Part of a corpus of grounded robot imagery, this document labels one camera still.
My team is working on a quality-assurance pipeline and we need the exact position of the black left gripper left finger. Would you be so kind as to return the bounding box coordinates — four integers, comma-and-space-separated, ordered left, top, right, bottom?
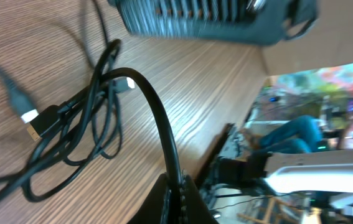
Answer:
128, 174, 171, 224

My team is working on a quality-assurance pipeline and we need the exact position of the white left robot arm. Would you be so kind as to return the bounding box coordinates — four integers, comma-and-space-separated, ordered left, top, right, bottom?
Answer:
130, 150, 353, 223

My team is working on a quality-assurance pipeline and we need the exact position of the person in blue jeans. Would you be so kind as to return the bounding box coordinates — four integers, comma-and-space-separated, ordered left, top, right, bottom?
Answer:
258, 115, 322, 154

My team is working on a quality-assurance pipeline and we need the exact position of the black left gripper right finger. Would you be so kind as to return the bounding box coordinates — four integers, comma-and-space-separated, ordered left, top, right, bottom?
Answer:
179, 175, 218, 224

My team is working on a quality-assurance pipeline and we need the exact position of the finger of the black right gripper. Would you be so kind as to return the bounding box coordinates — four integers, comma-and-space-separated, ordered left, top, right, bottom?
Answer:
109, 0, 319, 45

